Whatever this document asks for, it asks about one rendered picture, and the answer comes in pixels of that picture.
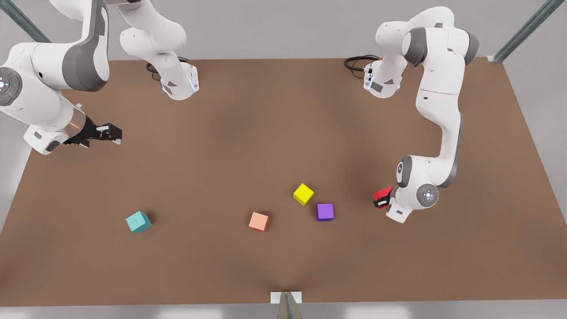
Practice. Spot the red wooden cube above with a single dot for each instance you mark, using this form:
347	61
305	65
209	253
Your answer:
382	193

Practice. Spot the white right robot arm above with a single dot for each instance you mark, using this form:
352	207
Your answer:
42	84

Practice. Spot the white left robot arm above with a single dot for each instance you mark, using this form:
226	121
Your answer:
438	88

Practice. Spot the purple wooden cube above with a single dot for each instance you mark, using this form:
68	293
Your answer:
324	212

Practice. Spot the yellow wooden cube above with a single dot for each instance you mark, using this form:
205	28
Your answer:
303	194

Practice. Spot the teal blue wooden cube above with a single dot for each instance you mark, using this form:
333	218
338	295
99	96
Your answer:
138	222

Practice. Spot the orange wooden cube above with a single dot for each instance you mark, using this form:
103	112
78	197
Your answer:
258	221

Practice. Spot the silver frame post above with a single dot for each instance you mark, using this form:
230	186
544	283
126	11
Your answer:
24	20
525	31
288	303

